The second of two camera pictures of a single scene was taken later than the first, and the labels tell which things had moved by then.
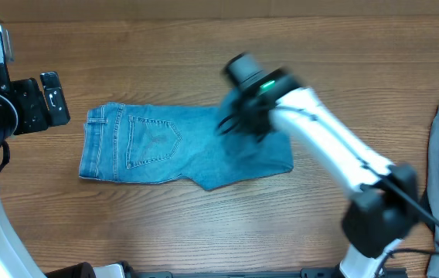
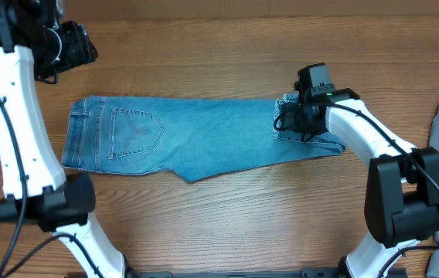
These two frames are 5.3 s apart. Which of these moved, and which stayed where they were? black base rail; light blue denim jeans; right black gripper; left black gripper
Moved: right black gripper; light blue denim jeans; left black gripper
Stayed: black base rail
